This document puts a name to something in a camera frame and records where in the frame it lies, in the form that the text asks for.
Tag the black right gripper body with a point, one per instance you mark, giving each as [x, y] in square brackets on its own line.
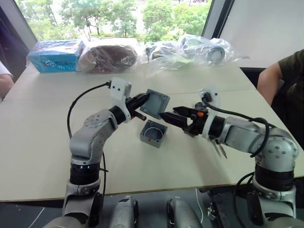
[197, 123]

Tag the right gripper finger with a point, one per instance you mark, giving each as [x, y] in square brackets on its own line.
[177, 120]
[184, 111]

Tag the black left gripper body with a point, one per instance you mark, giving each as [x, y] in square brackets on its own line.
[131, 105]

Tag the grey square box lid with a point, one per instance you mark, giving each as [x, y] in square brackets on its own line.
[155, 103]

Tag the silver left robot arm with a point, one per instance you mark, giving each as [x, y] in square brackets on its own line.
[95, 133]

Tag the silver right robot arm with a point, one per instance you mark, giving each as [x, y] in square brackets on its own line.
[240, 135]

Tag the grey open junction box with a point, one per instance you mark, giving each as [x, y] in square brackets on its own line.
[152, 140]

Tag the dark red item in bag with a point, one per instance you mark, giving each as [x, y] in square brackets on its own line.
[107, 57]

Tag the clear bag with grey roll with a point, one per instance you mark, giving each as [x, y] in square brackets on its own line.
[209, 52]

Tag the blue carton in plastic wrap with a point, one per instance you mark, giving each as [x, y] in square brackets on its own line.
[54, 59]

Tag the grey rounded shell black trim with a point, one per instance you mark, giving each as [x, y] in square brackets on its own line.
[180, 212]
[124, 211]

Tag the person in dark green shirt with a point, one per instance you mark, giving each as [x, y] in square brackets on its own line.
[294, 95]

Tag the person in white shirt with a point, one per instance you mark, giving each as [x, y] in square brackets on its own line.
[4, 78]

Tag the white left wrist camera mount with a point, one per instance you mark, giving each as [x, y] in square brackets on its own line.
[118, 91]

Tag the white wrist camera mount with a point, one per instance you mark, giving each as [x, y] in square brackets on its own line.
[212, 97]
[118, 91]

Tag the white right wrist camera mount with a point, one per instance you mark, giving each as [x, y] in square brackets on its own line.
[212, 97]

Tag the dark window frame post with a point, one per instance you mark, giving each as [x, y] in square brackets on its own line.
[218, 14]
[14, 23]

